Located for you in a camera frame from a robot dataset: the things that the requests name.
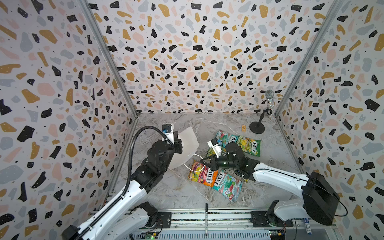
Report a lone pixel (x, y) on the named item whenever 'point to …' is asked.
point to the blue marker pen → (308, 226)
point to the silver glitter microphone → (269, 95)
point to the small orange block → (244, 128)
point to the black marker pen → (206, 211)
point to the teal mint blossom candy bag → (224, 138)
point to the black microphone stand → (258, 127)
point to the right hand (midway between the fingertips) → (198, 160)
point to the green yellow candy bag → (252, 146)
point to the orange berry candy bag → (201, 172)
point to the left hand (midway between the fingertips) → (177, 130)
